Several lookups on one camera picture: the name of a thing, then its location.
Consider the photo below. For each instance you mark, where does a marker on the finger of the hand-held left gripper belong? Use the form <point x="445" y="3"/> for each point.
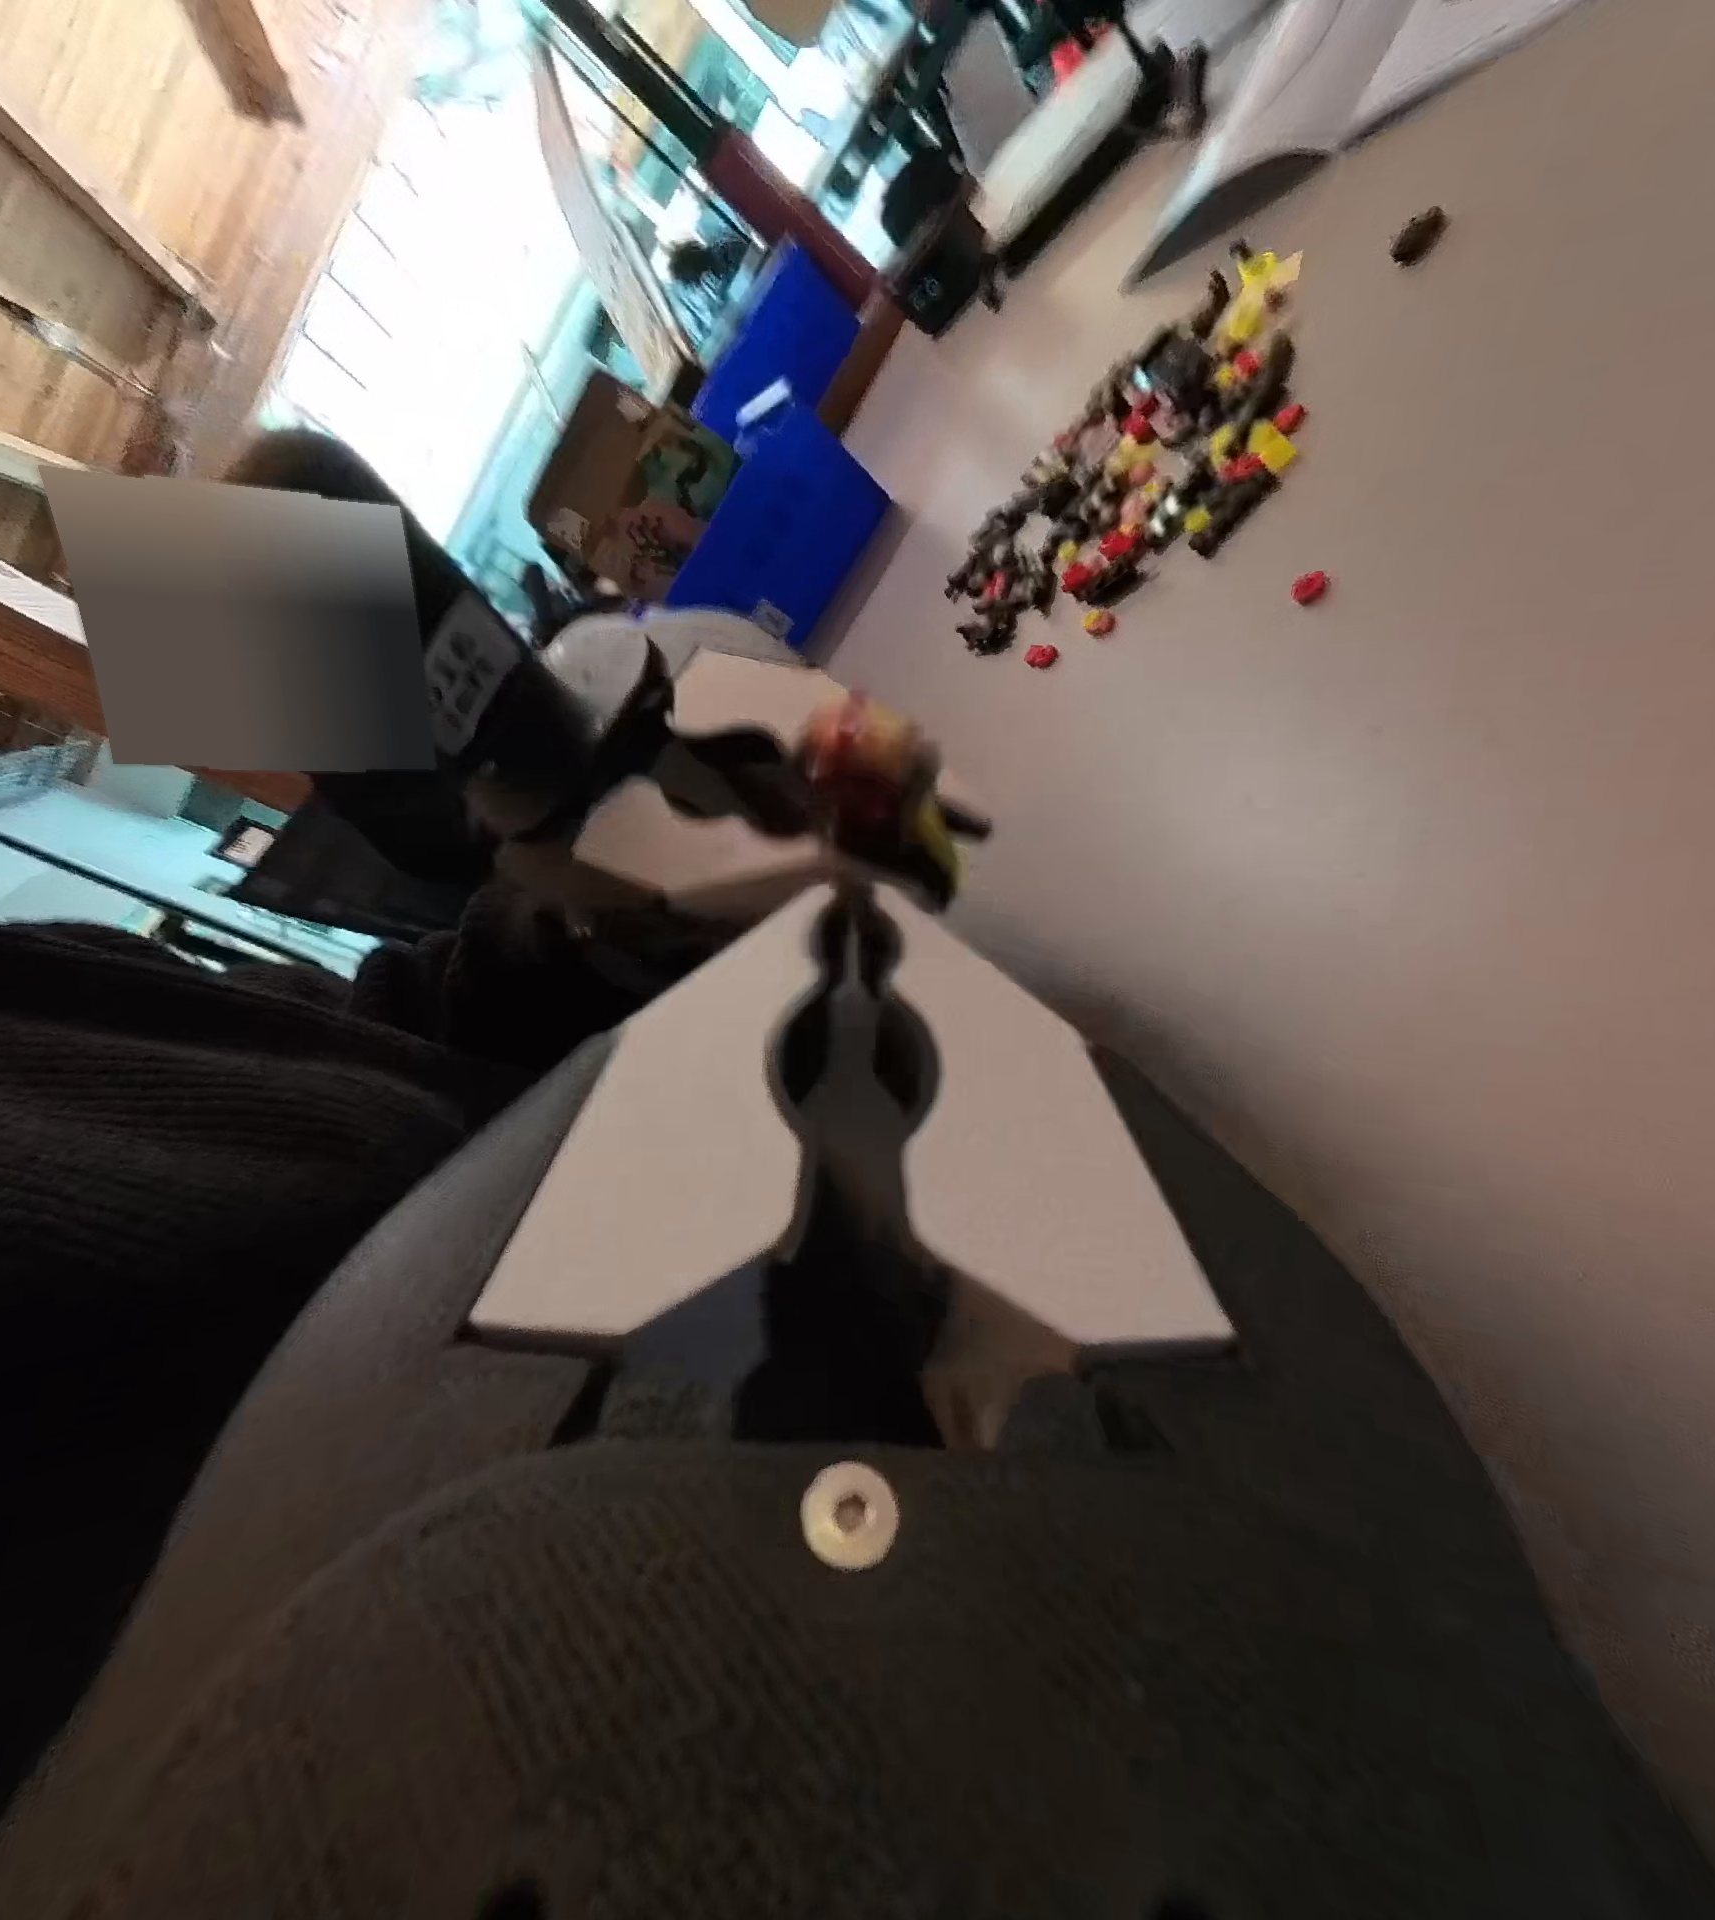
<point x="679" y="855"/>
<point x="753" y="683"/>

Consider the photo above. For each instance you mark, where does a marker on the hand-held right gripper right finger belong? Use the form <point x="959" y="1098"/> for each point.
<point x="1069" y="1201"/>

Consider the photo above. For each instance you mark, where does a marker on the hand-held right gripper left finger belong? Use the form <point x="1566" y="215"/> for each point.
<point x="633" y="1201"/>

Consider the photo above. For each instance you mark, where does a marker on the yellow red lego car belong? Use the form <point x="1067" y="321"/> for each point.
<point x="873" y="781"/>

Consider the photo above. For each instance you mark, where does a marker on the pile of lego pieces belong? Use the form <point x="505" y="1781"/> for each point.
<point x="1143" y="451"/>

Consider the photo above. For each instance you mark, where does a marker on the person's left forearm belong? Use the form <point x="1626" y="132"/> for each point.
<point x="543" y="968"/>

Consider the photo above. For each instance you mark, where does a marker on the cardboard lego box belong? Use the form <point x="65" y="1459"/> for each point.
<point x="603" y="465"/>

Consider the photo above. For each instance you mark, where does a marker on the small black lego piece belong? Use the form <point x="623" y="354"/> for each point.
<point x="1418" y="236"/>

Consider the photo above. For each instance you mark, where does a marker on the lego instruction booklet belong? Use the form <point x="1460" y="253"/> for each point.
<point x="1322" y="90"/>

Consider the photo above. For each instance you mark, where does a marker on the blue bin with white tag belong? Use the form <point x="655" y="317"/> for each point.
<point x="799" y="525"/>

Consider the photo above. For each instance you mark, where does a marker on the blue plastic bin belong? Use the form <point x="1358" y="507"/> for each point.
<point x="783" y="331"/>

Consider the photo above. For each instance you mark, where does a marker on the black device green light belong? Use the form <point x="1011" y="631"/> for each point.
<point x="941" y="271"/>

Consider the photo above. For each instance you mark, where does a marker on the dark red cushion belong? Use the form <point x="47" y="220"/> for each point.
<point x="791" y="202"/>

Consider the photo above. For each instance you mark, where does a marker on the person's black sweater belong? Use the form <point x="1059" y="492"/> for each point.
<point x="123" y="1201"/>

